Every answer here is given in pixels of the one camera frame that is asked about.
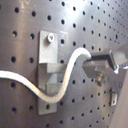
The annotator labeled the small metal bracket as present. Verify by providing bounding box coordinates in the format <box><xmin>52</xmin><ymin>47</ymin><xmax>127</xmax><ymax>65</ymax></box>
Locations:
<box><xmin>110</xmin><ymin>91</ymin><xmax>118</xmax><ymax>106</ymax></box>

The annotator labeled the white braided cable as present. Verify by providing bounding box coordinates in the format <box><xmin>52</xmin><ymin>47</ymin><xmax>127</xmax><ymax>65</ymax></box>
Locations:
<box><xmin>0</xmin><ymin>47</ymin><xmax>92</xmax><ymax>103</ymax></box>

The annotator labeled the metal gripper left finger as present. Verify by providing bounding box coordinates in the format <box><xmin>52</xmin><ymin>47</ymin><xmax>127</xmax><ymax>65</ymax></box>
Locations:
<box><xmin>82</xmin><ymin>61</ymin><xmax>126</xmax><ymax>87</ymax></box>

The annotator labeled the middle metal cable clip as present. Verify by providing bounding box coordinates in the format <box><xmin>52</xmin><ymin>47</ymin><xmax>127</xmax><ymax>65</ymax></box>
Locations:
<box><xmin>37</xmin><ymin>30</ymin><xmax>72</xmax><ymax>116</ymax></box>

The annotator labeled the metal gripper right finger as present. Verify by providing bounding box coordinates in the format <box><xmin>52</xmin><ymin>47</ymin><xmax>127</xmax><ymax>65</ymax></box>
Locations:
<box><xmin>91</xmin><ymin>43</ymin><xmax>128</xmax><ymax>69</ymax></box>

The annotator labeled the black perforated breadboard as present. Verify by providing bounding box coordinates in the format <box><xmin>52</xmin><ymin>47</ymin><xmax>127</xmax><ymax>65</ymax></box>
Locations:
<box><xmin>0</xmin><ymin>0</ymin><xmax>128</xmax><ymax>128</ymax></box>

